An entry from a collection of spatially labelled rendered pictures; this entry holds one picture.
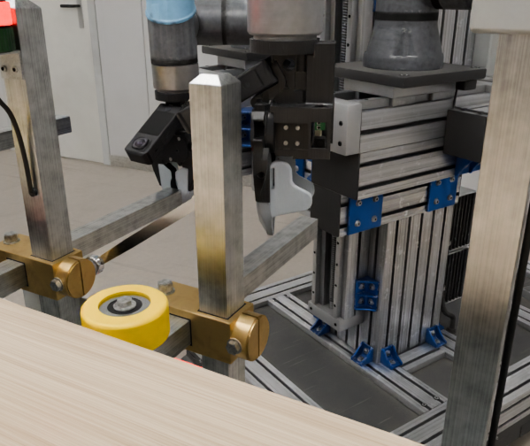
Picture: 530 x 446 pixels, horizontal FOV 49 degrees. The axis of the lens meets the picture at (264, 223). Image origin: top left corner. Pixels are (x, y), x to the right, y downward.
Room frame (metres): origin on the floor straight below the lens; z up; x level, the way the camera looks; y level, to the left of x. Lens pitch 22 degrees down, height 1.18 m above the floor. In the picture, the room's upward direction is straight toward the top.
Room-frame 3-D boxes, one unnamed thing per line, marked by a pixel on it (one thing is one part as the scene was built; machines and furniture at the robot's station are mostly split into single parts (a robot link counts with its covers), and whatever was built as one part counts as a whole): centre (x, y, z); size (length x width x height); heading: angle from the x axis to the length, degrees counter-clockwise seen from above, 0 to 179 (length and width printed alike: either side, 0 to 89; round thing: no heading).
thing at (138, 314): (0.48, 0.13, 0.85); 0.08 x 0.08 x 0.11
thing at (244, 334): (0.56, 0.07, 0.84); 0.14 x 0.06 x 0.05; 61
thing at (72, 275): (0.68, 0.29, 0.85); 0.14 x 0.06 x 0.05; 61
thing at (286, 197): (0.60, -0.02, 0.97); 0.06 x 0.03 x 0.09; 82
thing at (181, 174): (0.97, 0.13, 0.86); 0.06 x 0.03 x 0.09; 152
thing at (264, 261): (0.65, 0.04, 0.84); 0.44 x 0.03 x 0.04; 151
